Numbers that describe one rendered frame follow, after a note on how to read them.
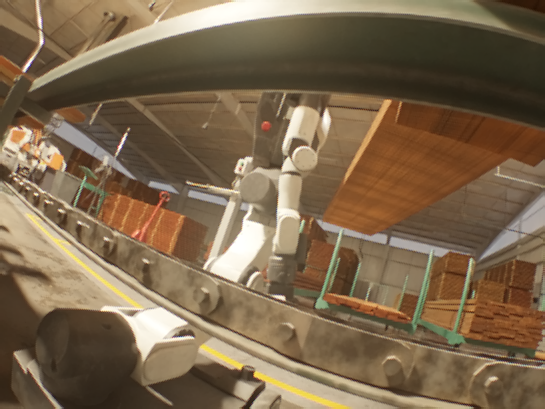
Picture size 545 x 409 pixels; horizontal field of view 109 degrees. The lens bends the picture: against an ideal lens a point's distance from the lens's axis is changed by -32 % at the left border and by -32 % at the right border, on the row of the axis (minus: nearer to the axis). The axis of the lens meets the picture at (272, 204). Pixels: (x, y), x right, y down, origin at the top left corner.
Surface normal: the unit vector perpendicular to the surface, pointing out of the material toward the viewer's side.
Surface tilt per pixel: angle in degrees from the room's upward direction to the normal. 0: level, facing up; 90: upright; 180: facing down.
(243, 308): 90
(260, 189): 93
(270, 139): 93
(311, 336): 90
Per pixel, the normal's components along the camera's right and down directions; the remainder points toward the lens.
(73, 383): 0.49, -0.04
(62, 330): 0.05, -0.68
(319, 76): -0.36, -0.33
